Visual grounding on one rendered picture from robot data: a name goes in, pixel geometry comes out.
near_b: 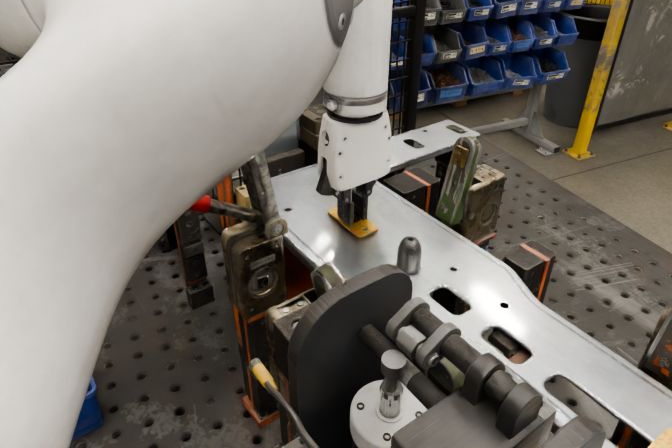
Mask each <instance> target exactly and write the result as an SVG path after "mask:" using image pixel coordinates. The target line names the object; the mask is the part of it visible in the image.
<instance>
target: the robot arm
mask: <svg viewBox="0 0 672 448"><path fill-rule="evenodd" d="M392 3H393V0H0V55H1V56H8V57H14V58H21V60H20V61H19V62H18V63H16V64H15V65H14V66H13V67H12V68H11V69H9V70H8V71H7V72H6V73H5V74H4V75H3V76H1V77H0V448H69V447H70V444H71V440H72V437H73V434H74V431H75V427H76V424H77V421H78V418H79V414H80V411H81V408H82V405H83V402H84V399H85V396H86V393H87V390H88V386H89V383H90V380H91V377H92V374H93V371H94V368H95V365H96V362H97V358H98V356H99V353H100V350H101V347H102V344H103V341H104V339H105V336H106V333H107V330H108V327H109V324H110V322H111V319H112V317H113V314H114V312H115V309H116V307H117V305H118V302H119V300H120V298H121V296H122V294H123V292H124V290H125V288H126V286H127V284H128V282H129V280H130V279H131V277H132V275H133V274H134V272H135V271H136V269H137V267H138V266H139V264H140V262H141V261H142V260H143V258H144V257H145V256H146V254H147V253H148V252H149V250H150V249H151V248H152V246H153V245H154V244H155V243H156V242H157V240H158V239H159V238H160V237H161V236H162V235H163V234H164V233H165V231H166V230H167V229H168V228H169V227H170V226H171V225H172V224H173V223H174V222H175V221H176V220H177V219H178V218H179V217H180V216H181V215H182V214H183V213H184V212H185V211H187V210H188V209H189V208H190V207H191V206H193V205H194V204H195V203H196V202H197V201H199V200H200V199H201V198H202V197H203V196H205V195H206V194H207V193H208V192H209V191H211V190H212V189H213V188H214V187H215V186H217V185H218V184H219V183H220V182H222V181H223V180H224V179H225V178H226V177H228V176H229V175H230V174H232V173H233V172H235V171H236V170H237V169H239V168H240V167H241V166H243V165H244V164H245V163H247V162H248V161H249V160H251V159H252V158H253V157H255V156H256V155H257V154H259V153H260V152H261V151H263V150H264V149H265V148H267V147H268V146H269V145H271V144H272V143H273V142H274V141H275V140H277V139H278V138H279V137H280V136H281V135H282V134H283V133H285V132H286V131H287V130H288V129H289V127H290V126H291V125H292V124H293V123H294V122H295V121H296V120H297V119H298V118H299V117H300V116H301V114H302V113H303V112H304V111H305V109H306V108H307V107H308V106H309V105H310V103H311V102H312V101H313V100H314V98H315V97H316V95H317V94H318V92H319V91H320V89H321V88H322V87H323V106H325V107H327V113H325V114H323V118H322V122H321V128H320V135H319V144H318V175H319V181H318V184H317V187H316V191H317V192H318V193H319V194H321V195H325V196H330V195H332V196H334V197H336V198H337V215H338V217H339V218H340V219H341V220H342V221H344V222H345V223H346V224H347V225H349V226H351V225H353V223H354V222H353V221H354V211H356V212H357V213H358V214H360V218H361V219H362V220H366V219H367V209H368V196H370V195H371V194H372V189H373V186H374V185H375V183H376V182H377V180H378V178H380V177H383V176H385V175H386V174H387V173H388V172H389V171H390V168H391V155H392V145H391V128H390V120H389V115H388V111H387V109H386V107H387V92H388V75H389V57H390V39H391V21H392ZM353 187H356V189H355V188H354V189H352V201H351V188H353Z"/></svg>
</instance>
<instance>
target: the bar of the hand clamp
mask: <svg viewBox="0 0 672 448"><path fill-rule="evenodd" d="M241 170H242V174H243V178H244V181H245V185H246V188H247V192H248V195H249V199H250V202H251V206H252V209H254V210H259V211H261V215H262V219H263V223H264V225H260V224H258V223H256V224H257V227H258V228H259V229H260V230H261V229H263V228H265V225H266V223H267V222H268V221H269V220H270V219H272V218H274V217H277V216H280V215H279V211H278V206H277V202H276V198H275V194H274V190H273V186H272V182H271V178H270V173H269V169H268V165H267V161H266V157H265V153H264V150H263V151H261V152H260V153H259V154H257V155H256V156H255V157H253V158H252V159H251V160H249V161H248V162H247V163H245V164H244V165H243V166H241Z"/></svg>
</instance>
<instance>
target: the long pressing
mask: <svg viewBox="0 0 672 448"><path fill-rule="evenodd" d="M318 181H319V175H318V163H315V164H312V165H309V166H306V167H303V168H300V169H297V170H294V171H291V172H287V173H284V174H281V175H278V176H275V177H272V178H271V182H272V186H273V190H274V194H275V198H276V202H277V206H278V211H279V215H280V216H281V217H283V218H284V219H285V220H286V221H287V223H288V233H286V234H284V235H283V245H284V246H285V247H286V248H287V249H288V250H289V251H290V252H291V253H292V254H293V255H294V256H295V257H296V258H297V259H298V260H299V261H300V262H301V263H302V264H303V265H304V266H305V267H306V268H307V269H308V270H309V271H310V272H311V273H312V271H314V270H315V269H317V268H318V267H320V266H321V265H323V264H324V263H326V262H331V263H332V264H333V265H334V266H335V267H336V268H337V269H338V270H339V271H340V273H341V274H342V275H343V276H344V277H345V278H346V280H348V279H351V278H353V277H355V276H357V275H359V274H361V273H364V272H366V271H368V270H370V269H372V268H374V267H376V266H379V265H381V264H392V265H395V266H396V265H397V252H398V246H399V244H400V242H401V240H402V239H403V238H404V237H406V236H414V237H416V238H417V239H418V240H419V242H420V244H421V248H422V255H421V264H420V271H419V272H418V273H417V274H414V275H408V276H409V277H410V279H411V280H412V286H413V290H412V298H415V297H421V298H423V299H424V300H425V301H426V302H428V303H429V305H430V311H431V312H432V313H433V314H434V315H435V316H437V317H438V318H439V319H440V320H441V321H443V322H444V323H447V322H452V323H453V324H454V325H456V326H457V327H458V328H459V329H461V337H462V338H463V339H464V340H465V341H467V342H468V343H469V344H470V345H472V346H473V347H474V348H475V349H476V350H478V351H479V352H480V353H481V354H484V353H491V354H493V355H494V356H495V357H496V358H498V359H499V360H500V361H501V362H502V363H504V365H505V367H506V368H507V369H509V370H510V371H511V372H512V373H513V374H515V375H516V376H517V377H518V378H520V379H521V380H522V381H523V382H527V383H528V384H529V385H531V386H532V387H533V388H534V389H536V390H537V391H538V392H539V393H541V394H542V397H543V398H544V399H545V400H546V401H548V402H549V403H550V404H551V405H553V406H554V407H555V409H556V410H557V413H556V416H555V419H554V422H553V424H552V427H551V430H550V431H551V432H552V433H553V434H554V433H555V432H556V431H557V430H559V429H560V428H561V427H562V426H563V425H564V424H566V423H567V422H568V421H570V420H571V419H572V418H574V417H576V416H578V415H577V414H576V413H575V412H573V411H572V410H571V409H570V408H568V407H567V406H566V405H565V404H563V403H562V402H561V401H560V400H558V399H557V398H556V397H555V396H553V395H552V394H551V393H550V392H548V391H547V390H546V388H545V383H546V382H547V381H549V380H550V379H551V378H553V377H555V376H561V377H563V378H565V379H566V380H568V381H569V382H570V383H572V384H573V385H574V386H575V387H577V388H578V389H579V390H581V391H582V392H583V393H585V394H586V395H587V396H589V397H590V398H591V399H593V400H594V401H595V402H597V403H598V404H599V405H600V406H602V407H603V408H604V409H606V410H607V411H608V412H610V413H611V414H612V415H614V416H615V417H616V418H618V419H619V420H620V421H621V422H623V423H624V424H625V425H627V426H628V427H629V428H631V429H632V430H633V431H635V432H636V433H637V434H639V435H640V436H641V437H643V438H644V439H645V440H646V441H648V442H649V443H650V445H651V444H652V443H653V442H654V441H655V440H656V439H657V438H658V437H659V436H660V435H661V434H662V433H663V432H664V431H665V430H666V429H667V428H672V391H671V390H670V389H668V388H667V387H665V386H664V385H662V384H661V383H659V382H658V381H656V380H655V379H653V378H652V377H650V376H649V375H647V374H646V373H644V372H643V371H641V370H640V369H639V368H637V367H636V366H634V365H633V364H631V363H630V362H628V361H627V360H625V359H624V358H622V357H621V356H619V355H618V354H616V353H615V352H613V351H612V350H610V349H609V348H607V347H606V346H604V345H603V344H601V343H600V342H598V341H597V340H595V339H594V338H592V337H591V336H589V335H588V334H586V333H585V332H583V331H582V330H580V329H579V328H577V327H576V326H574V325H573V324H571V323H570V322H568V321H567V320H565V319H564V318H562V317H561V316H559V315H558V314H557V313H555V312H554V311H552V310H551V309H549V308H548V307H546V306H545V305H543V304H542V303H541V302H540V301H539V300H538V299H537V298H536V297H535V296H534V295H533V293H532V292H531V291H530V290H529V288H528V287H527V286H526V284H525V283H524V282H523V281H522V279H521V278H520V277H519V275H518V274H517V273H516V272H515V271H514V270H513V269H512V268H511V267H509V266H508V265H507V264H505V263H504V262H502V261H500V260H499V259H497V258H496V257H494V256H493V255H491V254H490V253H488V252H486V251H485V250H483V249H482V248H480V247H479V246H477V245H476V244H474V243H473V242H471V241H469V240H468V239H466V238H465V237H463V236H462V235H460V234H459V233H457V232H455V231H454V230H452V229H451V228H449V227H448V226H446V225H445V224H443V223H441V222H440V221H438V220H437V219H435V218H434V217H432V216H431V215H429V214H428V213H426V212H424V211H423V210H421V209H420V208H418V207H417V206H415V205H414V204H412V203H410V202H409V201H407V200H406V199H404V198H403V197H401V196H400V195H398V194H396V193H395V192H393V191H392V190H390V189H389V188H387V187H386V186H384V185H383V184H381V183H379V182H378V181H377V182H376V183H375V185H374V186H373V189H372V194H371V195H370V196H368V209H367V219H368V220H369V221H371V222H372V223H373V224H375V225H376V226H377V227H378V231H376V232H374V233H372V234H369V235H367V236H365V237H362V238H358V237H356V236H355V235H354V234H353V233H351V232H350V231H349V230H348V229H346V228H345V227H344V226H343V225H341V224H340V223H339V222H338V221H336V220H335V219H334V218H333V217H332V216H330V215H329V214H328V210H330V209H333V208H336V207H337V198H336V197H334V196H332V195H330V196H325V195H321V194H319V193H318V192H317V191H316V187H317V184H318ZM286 209H291V211H285V210H286ZM450 268H456V269H457V271H452V270H450ZM440 288H445V289H448V290H449V291H451V292H452V293H453V294H455V295H456V296H457V297H459V298H460V299H461V300H463V301H464V302H465V303H466V304H468V305H469V307H470V310H468V311H467V312H465V313H463V314H461V315H453V314H451V313H450V312H449V311H447V310H446V309H445V308H444V307H442V306H441V305H440V304H439V303H437V302H436V301H435V300H434V299H432V298H431V297H430V294H431V293H432V292H434V291H436V290H438V289H440ZM501 303H505V304H507V305H508V308H503V307H501V306H500V304H501ZM491 328H498V329H500V330H502V331H503V332H505V333H506V334H507V335H508V336H510V337H511V338H512V339H514V340H515V341H516V342H518V343H519V344H520V345H522V346H523V347H524V348H526V349H527V350H528V351H529V352H530V353H531V358H529V359H528V360H527V361H525V362H524V363H522V364H515V363H513V362H511V361H510V360H508V359H507V358H506V357H505V356H504V355H502V354H501V353H500V352H499V351H497V350H496V349H495V348H494V347H492V346H491V345H490V344H489V343H487V342H486V341H485V340H484V339H483V338H482V334H483V333H484V332H486V331H488V330H489V329H491Z"/></svg>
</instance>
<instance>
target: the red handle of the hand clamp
mask: <svg viewBox="0 0 672 448"><path fill-rule="evenodd" d="M188 210H190V211H194V212H199V213H203V214H205V213H207V212H209V213H213V214H218V215H222V216H227V217H231V218H235V219H240V220H244V221H249V222H253V223H258V224H260V225H264V223H263V219H262V215H261V211H259V210H254V209H250V208H246V207H242V206H238V205H234V204H230V203H226V202H222V201H218V200H214V199H211V198H210V196H207V195H205V196H203V197H202V198H201V199H200V200H199V201H197V202H196V203H195V204H194V205H193V206H191V207H190V208H189V209H188Z"/></svg>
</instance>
